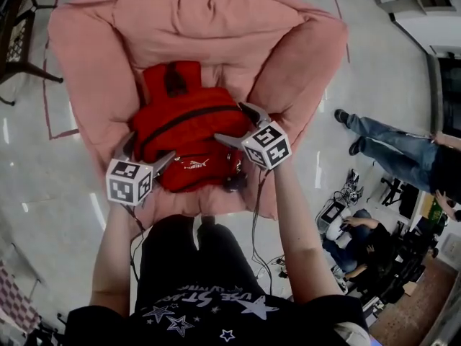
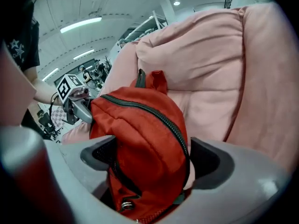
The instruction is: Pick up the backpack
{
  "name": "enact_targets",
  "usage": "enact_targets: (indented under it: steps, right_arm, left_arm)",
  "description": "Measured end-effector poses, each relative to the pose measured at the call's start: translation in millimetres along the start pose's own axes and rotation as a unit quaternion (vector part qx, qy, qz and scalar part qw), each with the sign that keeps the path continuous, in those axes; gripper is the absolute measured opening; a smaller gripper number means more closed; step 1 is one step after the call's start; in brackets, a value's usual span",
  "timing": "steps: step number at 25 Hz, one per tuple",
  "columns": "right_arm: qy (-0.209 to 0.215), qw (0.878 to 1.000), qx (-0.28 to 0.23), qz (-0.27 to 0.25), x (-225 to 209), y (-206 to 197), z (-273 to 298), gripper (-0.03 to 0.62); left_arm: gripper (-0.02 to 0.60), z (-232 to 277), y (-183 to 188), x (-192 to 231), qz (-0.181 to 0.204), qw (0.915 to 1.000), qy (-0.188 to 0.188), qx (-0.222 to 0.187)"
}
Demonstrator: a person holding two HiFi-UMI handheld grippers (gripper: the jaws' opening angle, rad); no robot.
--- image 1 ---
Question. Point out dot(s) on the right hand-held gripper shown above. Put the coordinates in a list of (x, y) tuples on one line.
[(268, 144)]

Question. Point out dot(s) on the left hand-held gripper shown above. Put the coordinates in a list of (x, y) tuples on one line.
[(126, 184)]

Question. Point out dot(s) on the red backpack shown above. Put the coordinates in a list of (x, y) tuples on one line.
[(201, 124)]

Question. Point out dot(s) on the pink cushioned chair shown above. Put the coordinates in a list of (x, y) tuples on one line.
[(201, 34)]

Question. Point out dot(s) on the person's right forearm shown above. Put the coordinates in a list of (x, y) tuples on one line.
[(295, 222)]

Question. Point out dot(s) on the person's left forearm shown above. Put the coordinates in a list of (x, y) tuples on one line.
[(111, 251)]

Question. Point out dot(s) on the person's black trousers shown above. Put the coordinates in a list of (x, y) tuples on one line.
[(169, 236)]

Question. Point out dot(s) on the white rounded device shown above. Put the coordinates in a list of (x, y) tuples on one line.
[(335, 225)]

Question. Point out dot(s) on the red floor tape strip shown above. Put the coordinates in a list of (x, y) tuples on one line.
[(338, 9)]

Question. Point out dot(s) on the black office chair base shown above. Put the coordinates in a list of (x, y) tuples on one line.
[(396, 193)]

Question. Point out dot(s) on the dark metal side table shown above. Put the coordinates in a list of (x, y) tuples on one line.
[(18, 49)]

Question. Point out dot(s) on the black star-print shirt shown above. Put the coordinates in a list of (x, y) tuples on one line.
[(201, 323)]

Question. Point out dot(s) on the pink checkered cloth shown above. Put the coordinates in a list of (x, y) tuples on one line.
[(16, 297)]

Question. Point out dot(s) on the white partition panel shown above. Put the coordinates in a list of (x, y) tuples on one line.
[(425, 31)]

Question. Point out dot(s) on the green flat box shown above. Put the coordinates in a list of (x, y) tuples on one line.
[(434, 211)]

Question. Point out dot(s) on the brown floor mat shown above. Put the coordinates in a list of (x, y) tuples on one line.
[(414, 308)]

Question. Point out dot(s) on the dark doorway frame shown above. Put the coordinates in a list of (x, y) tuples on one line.
[(446, 92)]

